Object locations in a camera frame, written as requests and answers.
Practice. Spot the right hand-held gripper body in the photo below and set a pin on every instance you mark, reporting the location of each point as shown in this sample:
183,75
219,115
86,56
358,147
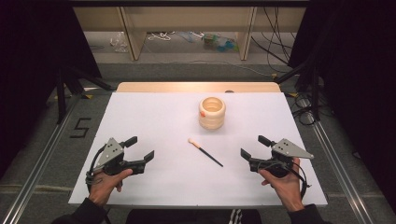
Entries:
285,149

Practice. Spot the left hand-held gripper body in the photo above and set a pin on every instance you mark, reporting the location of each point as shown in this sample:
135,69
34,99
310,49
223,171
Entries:
109,154

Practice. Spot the black brush with cream tip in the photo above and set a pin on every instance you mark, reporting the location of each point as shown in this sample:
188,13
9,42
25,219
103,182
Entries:
205,152

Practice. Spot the cream ribbed pen holder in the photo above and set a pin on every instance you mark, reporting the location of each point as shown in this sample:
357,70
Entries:
212,113

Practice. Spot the person's left hand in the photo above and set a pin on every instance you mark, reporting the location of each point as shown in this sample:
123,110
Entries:
104,186

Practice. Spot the person's right hand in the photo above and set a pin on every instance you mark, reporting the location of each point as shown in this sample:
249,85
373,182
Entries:
285,188

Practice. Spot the black metal stand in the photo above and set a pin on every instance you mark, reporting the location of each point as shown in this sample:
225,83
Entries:
315,93
62,93

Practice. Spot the clear plastic bag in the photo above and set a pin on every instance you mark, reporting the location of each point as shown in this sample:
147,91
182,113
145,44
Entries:
119,42

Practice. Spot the black curtain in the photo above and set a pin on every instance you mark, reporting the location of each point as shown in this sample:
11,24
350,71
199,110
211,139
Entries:
34,62
358,77

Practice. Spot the green and blue plastic items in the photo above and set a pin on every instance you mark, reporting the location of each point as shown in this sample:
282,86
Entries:
219,43

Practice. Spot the light wooden shelf unit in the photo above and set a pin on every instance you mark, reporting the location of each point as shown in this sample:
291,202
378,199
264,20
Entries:
190,18

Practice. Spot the aluminium floor rail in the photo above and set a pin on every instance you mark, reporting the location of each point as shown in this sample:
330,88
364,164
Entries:
34,177
339,174

